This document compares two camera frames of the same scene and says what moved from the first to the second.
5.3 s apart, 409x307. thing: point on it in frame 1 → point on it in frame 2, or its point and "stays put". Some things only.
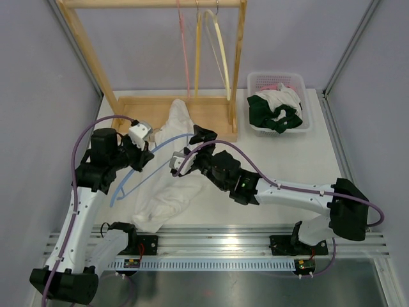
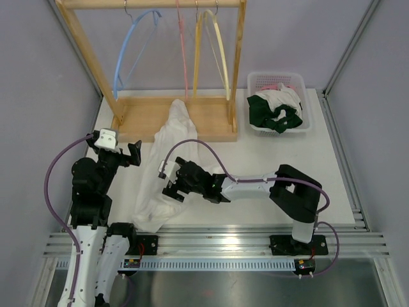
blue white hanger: [117, 186] → [117, 66]
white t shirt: [162, 196] stays put
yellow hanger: [199, 25] stays put
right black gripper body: [204, 158] → [181, 184]
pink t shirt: [274, 87] stays put
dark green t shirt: [280, 119] stays put
